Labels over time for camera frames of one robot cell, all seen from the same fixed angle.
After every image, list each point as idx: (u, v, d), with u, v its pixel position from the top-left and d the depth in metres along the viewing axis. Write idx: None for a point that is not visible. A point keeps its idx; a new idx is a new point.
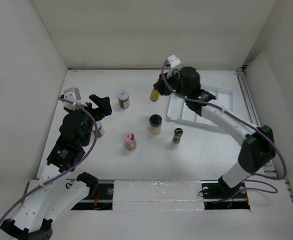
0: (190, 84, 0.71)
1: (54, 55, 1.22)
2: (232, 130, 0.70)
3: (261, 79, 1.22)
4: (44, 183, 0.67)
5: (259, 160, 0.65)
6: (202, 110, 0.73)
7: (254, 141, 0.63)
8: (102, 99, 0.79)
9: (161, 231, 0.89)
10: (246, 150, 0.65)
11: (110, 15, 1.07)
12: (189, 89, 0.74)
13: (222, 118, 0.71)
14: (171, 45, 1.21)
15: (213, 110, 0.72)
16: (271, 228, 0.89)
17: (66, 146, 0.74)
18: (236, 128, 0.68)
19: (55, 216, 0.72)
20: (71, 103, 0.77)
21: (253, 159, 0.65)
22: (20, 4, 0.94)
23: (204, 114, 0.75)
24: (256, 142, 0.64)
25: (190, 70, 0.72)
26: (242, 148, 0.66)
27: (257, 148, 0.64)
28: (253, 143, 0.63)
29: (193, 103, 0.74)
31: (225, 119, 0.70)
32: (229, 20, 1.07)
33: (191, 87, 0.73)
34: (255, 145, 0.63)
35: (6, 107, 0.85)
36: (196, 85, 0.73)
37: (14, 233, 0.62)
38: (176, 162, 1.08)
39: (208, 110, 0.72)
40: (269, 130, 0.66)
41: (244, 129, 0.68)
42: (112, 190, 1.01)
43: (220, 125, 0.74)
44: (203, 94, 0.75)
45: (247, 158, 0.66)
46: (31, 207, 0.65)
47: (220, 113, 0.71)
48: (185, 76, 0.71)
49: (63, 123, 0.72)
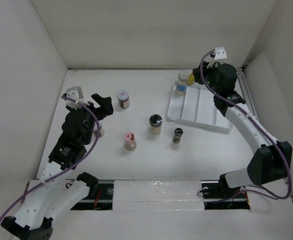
0: (224, 82, 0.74)
1: (54, 55, 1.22)
2: (250, 137, 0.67)
3: (261, 79, 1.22)
4: (46, 181, 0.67)
5: (267, 173, 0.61)
6: (227, 110, 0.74)
7: (266, 152, 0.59)
8: (105, 99, 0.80)
9: (161, 231, 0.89)
10: (256, 159, 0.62)
11: (110, 14, 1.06)
12: (221, 86, 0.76)
13: (243, 123, 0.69)
14: (171, 45, 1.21)
15: (237, 113, 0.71)
16: (271, 229, 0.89)
17: (69, 144, 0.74)
18: (254, 135, 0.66)
19: (55, 215, 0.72)
20: (74, 101, 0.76)
21: (261, 171, 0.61)
22: (19, 4, 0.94)
23: (228, 115, 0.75)
24: (268, 154, 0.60)
25: (231, 69, 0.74)
26: (253, 156, 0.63)
27: (269, 160, 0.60)
28: (266, 154, 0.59)
29: (219, 100, 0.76)
31: (246, 124, 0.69)
32: (229, 20, 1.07)
33: (224, 85, 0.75)
34: (267, 157, 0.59)
35: (6, 107, 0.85)
36: (229, 85, 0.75)
37: (15, 230, 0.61)
38: (176, 162, 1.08)
39: (232, 111, 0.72)
40: (288, 147, 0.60)
41: (262, 138, 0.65)
42: (112, 190, 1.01)
43: (240, 129, 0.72)
44: (233, 96, 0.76)
45: (256, 168, 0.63)
46: (32, 204, 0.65)
47: (243, 118, 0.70)
48: (222, 73, 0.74)
49: (66, 121, 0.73)
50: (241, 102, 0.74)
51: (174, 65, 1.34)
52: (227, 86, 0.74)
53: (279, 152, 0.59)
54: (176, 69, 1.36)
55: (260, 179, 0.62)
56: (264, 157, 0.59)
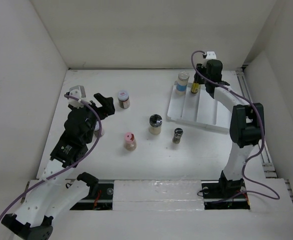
0: (212, 69, 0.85)
1: (54, 55, 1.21)
2: (231, 105, 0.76)
3: (261, 79, 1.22)
4: (47, 178, 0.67)
5: (244, 129, 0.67)
6: (215, 91, 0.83)
7: (241, 108, 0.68)
8: (106, 98, 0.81)
9: (161, 231, 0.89)
10: (234, 117, 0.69)
11: (110, 15, 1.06)
12: (210, 74, 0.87)
13: (226, 96, 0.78)
14: (171, 45, 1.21)
15: (221, 90, 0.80)
16: (271, 228, 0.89)
17: (70, 141, 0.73)
18: (233, 101, 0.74)
19: (55, 213, 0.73)
20: (77, 100, 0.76)
21: (238, 125, 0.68)
22: (19, 5, 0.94)
23: (216, 96, 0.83)
24: (243, 111, 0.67)
25: (217, 59, 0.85)
26: (232, 117, 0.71)
27: (244, 116, 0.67)
28: (240, 110, 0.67)
29: (210, 85, 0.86)
31: (228, 95, 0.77)
32: (229, 20, 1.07)
33: (212, 73, 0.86)
34: (242, 112, 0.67)
35: (5, 108, 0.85)
36: (217, 73, 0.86)
37: (15, 228, 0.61)
38: (176, 162, 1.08)
39: (217, 89, 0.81)
40: (261, 107, 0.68)
41: (240, 103, 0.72)
42: (112, 190, 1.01)
43: (225, 104, 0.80)
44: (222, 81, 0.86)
45: (234, 125, 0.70)
46: (32, 201, 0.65)
47: (225, 92, 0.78)
48: (210, 62, 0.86)
49: (68, 119, 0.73)
50: (227, 84, 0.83)
51: (174, 65, 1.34)
52: (215, 73, 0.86)
53: (253, 108, 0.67)
54: (176, 69, 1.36)
55: (239, 136, 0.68)
56: (239, 112, 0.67)
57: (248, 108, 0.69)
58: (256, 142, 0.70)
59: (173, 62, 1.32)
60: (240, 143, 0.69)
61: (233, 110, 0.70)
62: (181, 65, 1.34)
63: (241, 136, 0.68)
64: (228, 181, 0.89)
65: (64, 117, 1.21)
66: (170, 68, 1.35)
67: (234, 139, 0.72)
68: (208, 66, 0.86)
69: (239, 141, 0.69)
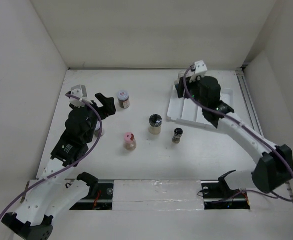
0: (209, 94, 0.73)
1: (54, 55, 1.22)
2: (249, 147, 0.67)
3: (261, 79, 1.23)
4: (48, 177, 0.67)
5: (275, 181, 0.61)
6: (219, 122, 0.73)
7: (270, 158, 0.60)
8: (108, 98, 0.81)
9: (161, 231, 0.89)
10: (261, 169, 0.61)
11: (110, 15, 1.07)
12: (207, 100, 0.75)
13: (239, 133, 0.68)
14: (171, 45, 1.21)
15: (230, 123, 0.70)
16: (271, 228, 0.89)
17: (71, 141, 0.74)
18: (252, 144, 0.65)
19: (56, 212, 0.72)
20: (78, 99, 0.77)
21: (268, 177, 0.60)
22: (19, 5, 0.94)
23: (221, 127, 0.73)
24: (272, 161, 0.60)
25: (214, 80, 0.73)
26: (257, 165, 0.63)
27: (273, 167, 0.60)
28: (269, 162, 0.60)
29: (210, 112, 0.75)
31: (242, 133, 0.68)
32: (229, 20, 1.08)
33: (210, 98, 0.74)
34: (271, 164, 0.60)
35: (6, 107, 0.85)
36: (216, 96, 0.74)
37: (15, 227, 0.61)
38: (176, 162, 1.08)
39: (225, 122, 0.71)
40: (288, 150, 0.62)
41: (262, 147, 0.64)
42: (112, 190, 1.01)
43: (236, 139, 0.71)
44: (222, 106, 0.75)
45: (262, 176, 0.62)
46: (33, 200, 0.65)
47: (237, 127, 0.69)
48: (206, 86, 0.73)
49: (70, 118, 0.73)
50: (231, 111, 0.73)
51: (174, 65, 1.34)
52: (213, 96, 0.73)
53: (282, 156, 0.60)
54: (176, 69, 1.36)
55: (269, 189, 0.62)
56: (268, 164, 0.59)
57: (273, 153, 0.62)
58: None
59: (173, 63, 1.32)
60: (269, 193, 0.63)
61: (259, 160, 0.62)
62: (181, 65, 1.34)
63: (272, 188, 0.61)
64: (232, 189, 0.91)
65: (64, 117, 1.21)
66: (171, 68, 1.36)
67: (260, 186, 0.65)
68: (205, 90, 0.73)
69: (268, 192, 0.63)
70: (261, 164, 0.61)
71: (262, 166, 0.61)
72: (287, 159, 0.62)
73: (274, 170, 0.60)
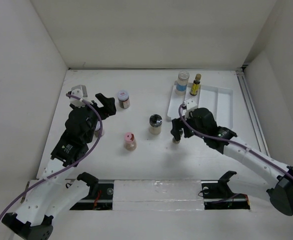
0: (204, 122, 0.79)
1: (54, 55, 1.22)
2: (261, 171, 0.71)
3: (261, 79, 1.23)
4: (48, 177, 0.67)
5: None
6: (224, 148, 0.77)
7: (287, 182, 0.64)
8: (108, 98, 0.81)
9: (161, 231, 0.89)
10: (279, 192, 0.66)
11: (110, 14, 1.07)
12: (205, 128, 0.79)
13: (248, 158, 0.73)
14: (171, 45, 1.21)
15: (237, 149, 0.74)
16: (271, 228, 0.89)
17: (71, 141, 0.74)
18: (265, 168, 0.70)
19: (56, 212, 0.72)
20: (78, 99, 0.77)
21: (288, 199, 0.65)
22: (19, 5, 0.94)
23: (227, 152, 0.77)
24: (288, 184, 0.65)
25: (203, 110, 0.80)
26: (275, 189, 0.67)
27: (291, 190, 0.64)
28: (287, 186, 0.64)
29: (212, 140, 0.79)
31: (250, 158, 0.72)
32: (229, 20, 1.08)
33: (207, 125, 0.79)
34: (289, 187, 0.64)
35: (5, 107, 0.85)
36: (211, 123, 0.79)
37: (15, 227, 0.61)
38: (176, 162, 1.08)
39: (230, 148, 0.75)
40: None
41: (274, 170, 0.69)
42: (112, 190, 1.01)
43: (244, 163, 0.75)
44: (223, 131, 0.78)
45: (281, 198, 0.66)
46: (33, 200, 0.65)
47: (244, 152, 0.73)
48: (198, 116, 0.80)
49: (70, 118, 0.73)
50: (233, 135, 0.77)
51: (174, 65, 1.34)
52: (209, 123, 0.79)
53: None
54: (176, 69, 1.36)
55: (291, 209, 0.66)
56: (286, 189, 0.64)
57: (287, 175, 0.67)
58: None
59: (173, 62, 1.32)
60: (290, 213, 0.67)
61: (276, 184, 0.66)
62: (181, 65, 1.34)
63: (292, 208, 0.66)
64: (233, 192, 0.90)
65: (64, 118, 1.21)
66: (171, 68, 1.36)
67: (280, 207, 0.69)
68: (199, 121, 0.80)
69: (289, 211, 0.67)
70: (279, 190, 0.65)
71: (280, 191, 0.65)
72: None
73: (292, 192, 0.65)
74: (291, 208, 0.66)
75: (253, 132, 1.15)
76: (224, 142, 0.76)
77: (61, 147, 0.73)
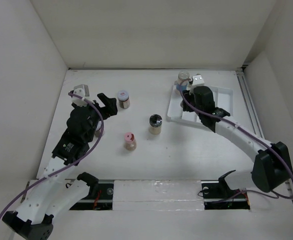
0: (203, 100, 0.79)
1: (54, 55, 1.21)
2: (246, 147, 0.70)
3: (261, 79, 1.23)
4: (49, 175, 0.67)
5: (273, 178, 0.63)
6: (216, 126, 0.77)
7: (266, 156, 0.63)
8: (110, 98, 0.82)
9: (161, 231, 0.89)
10: (258, 165, 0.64)
11: (110, 15, 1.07)
12: (203, 105, 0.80)
13: (235, 134, 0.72)
14: (171, 45, 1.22)
15: (226, 125, 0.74)
16: (271, 228, 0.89)
17: (72, 139, 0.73)
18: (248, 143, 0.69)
19: (56, 212, 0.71)
20: (80, 99, 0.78)
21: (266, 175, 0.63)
22: (19, 5, 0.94)
23: (218, 130, 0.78)
24: (268, 158, 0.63)
25: (204, 88, 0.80)
26: (256, 165, 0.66)
27: (270, 164, 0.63)
28: (266, 159, 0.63)
29: (207, 118, 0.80)
31: (238, 134, 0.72)
32: (228, 20, 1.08)
33: (205, 102, 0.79)
34: (268, 160, 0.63)
35: (5, 107, 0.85)
36: (210, 102, 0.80)
37: (16, 225, 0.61)
38: (176, 162, 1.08)
39: (221, 125, 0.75)
40: (283, 147, 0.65)
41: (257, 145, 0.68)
42: (112, 190, 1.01)
43: (232, 141, 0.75)
44: (218, 111, 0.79)
45: (261, 175, 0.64)
46: (34, 199, 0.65)
47: (233, 129, 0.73)
48: (198, 93, 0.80)
49: (71, 117, 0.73)
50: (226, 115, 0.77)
51: (174, 65, 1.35)
52: (207, 102, 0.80)
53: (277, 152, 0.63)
54: (176, 69, 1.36)
55: (268, 187, 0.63)
56: (265, 162, 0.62)
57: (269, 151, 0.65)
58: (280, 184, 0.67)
59: (173, 63, 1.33)
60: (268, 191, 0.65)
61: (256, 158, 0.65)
62: (181, 65, 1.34)
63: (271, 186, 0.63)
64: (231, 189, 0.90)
65: (64, 117, 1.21)
66: (171, 68, 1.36)
67: (260, 187, 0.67)
68: (198, 97, 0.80)
69: (267, 190, 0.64)
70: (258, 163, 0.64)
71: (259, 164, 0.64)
72: (283, 156, 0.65)
73: (271, 167, 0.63)
74: (269, 185, 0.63)
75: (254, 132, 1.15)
76: (216, 119, 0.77)
77: (63, 146, 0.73)
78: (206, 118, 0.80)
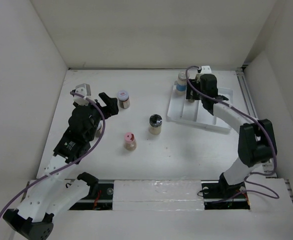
0: (207, 85, 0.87)
1: (54, 55, 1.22)
2: (235, 124, 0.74)
3: (261, 79, 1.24)
4: (50, 173, 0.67)
5: (254, 150, 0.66)
6: (213, 107, 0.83)
7: (249, 128, 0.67)
8: (111, 98, 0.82)
9: (161, 232, 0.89)
10: (242, 137, 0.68)
11: (111, 15, 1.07)
12: (206, 89, 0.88)
13: (228, 113, 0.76)
14: (172, 45, 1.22)
15: (221, 106, 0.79)
16: (271, 228, 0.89)
17: (74, 138, 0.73)
18: (237, 119, 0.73)
19: (56, 210, 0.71)
20: (82, 97, 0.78)
21: (248, 146, 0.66)
22: (20, 5, 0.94)
23: (215, 111, 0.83)
24: (252, 130, 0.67)
25: (210, 74, 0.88)
26: (240, 137, 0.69)
27: (253, 137, 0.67)
28: (249, 131, 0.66)
29: (207, 101, 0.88)
31: (229, 112, 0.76)
32: (228, 21, 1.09)
33: (208, 87, 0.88)
34: (250, 132, 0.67)
35: (5, 106, 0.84)
36: (213, 87, 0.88)
37: (16, 223, 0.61)
38: (175, 162, 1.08)
39: (217, 106, 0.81)
40: (268, 124, 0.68)
41: (245, 121, 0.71)
42: (112, 190, 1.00)
43: (227, 121, 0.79)
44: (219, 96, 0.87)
45: (244, 146, 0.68)
46: (35, 197, 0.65)
47: (227, 108, 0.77)
48: (204, 78, 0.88)
49: (72, 115, 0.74)
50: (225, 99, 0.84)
51: (174, 65, 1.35)
52: (210, 87, 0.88)
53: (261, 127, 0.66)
54: (176, 70, 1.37)
55: (250, 158, 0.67)
56: (248, 133, 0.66)
57: (255, 126, 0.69)
58: (265, 161, 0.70)
59: (174, 63, 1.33)
60: (250, 164, 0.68)
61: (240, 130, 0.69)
62: (181, 65, 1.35)
63: (252, 158, 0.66)
64: (229, 184, 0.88)
65: (64, 117, 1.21)
66: (171, 68, 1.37)
67: (244, 160, 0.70)
68: (203, 83, 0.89)
69: (249, 162, 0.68)
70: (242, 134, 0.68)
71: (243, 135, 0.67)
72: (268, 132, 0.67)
73: (254, 139, 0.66)
74: (251, 157, 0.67)
75: None
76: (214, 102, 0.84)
77: (64, 144, 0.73)
78: (207, 101, 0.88)
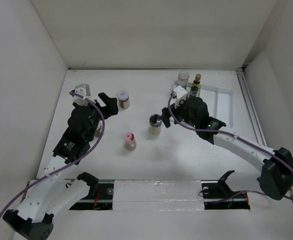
0: (198, 112, 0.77)
1: (54, 55, 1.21)
2: (250, 157, 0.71)
3: (261, 79, 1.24)
4: (50, 174, 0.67)
5: (282, 186, 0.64)
6: (214, 138, 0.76)
7: (273, 166, 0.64)
8: (111, 98, 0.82)
9: (161, 232, 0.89)
10: (266, 176, 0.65)
11: (110, 15, 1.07)
12: (198, 118, 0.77)
13: (238, 146, 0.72)
14: (171, 45, 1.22)
15: (225, 138, 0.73)
16: (271, 228, 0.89)
17: (73, 139, 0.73)
18: (252, 153, 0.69)
19: (56, 211, 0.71)
20: (81, 97, 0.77)
21: (276, 184, 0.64)
22: (19, 4, 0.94)
23: (216, 142, 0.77)
24: (275, 167, 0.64)
25: (197, 100, 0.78)
26: (263, 174, 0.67)
27: (277, 173, 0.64)
28: (273, 169, 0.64)
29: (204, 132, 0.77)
31: (240, 146, 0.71)
32: (228, 20, 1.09)
33: (200, 114, 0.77)
34: (274, 171, 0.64)
35: (5, 106, 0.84)
36: (204, 113, 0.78)
37: (16, 224, 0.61)
38: (175, 162, 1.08)
39: (219, 137, 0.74)
40: (286, 153, 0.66)
41: (262, 154, 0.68)
42: (112, 190, 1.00)
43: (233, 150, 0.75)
44: (213, 121, 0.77)
45: (270, 184, 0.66)
46: (35, 197, 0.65)
47: (232, 140, 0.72)
48: (193, 106, 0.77)
49: (72, 115, 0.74)
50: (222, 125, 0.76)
51: (174, 64, 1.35)
52: (202, 113, 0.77)
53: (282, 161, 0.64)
54: (176, 69, 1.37)
55: (279, 193, 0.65)
56: (272, 171, 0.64)
57: (274, 159, 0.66)
58: None
59: (174, 63, 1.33)
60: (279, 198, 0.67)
61: (262, 168, 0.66)
62: (181, 65, 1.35)
63: (281, 192, 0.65)
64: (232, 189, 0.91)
65: (64, 117, 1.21)
66: (171, 68, 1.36)
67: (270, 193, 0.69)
68: (193, 111, 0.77)
69: (278, 196, 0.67)
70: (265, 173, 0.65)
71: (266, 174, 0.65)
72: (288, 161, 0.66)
73: (279, 176, 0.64)
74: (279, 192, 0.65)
75: (253, 132, 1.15)
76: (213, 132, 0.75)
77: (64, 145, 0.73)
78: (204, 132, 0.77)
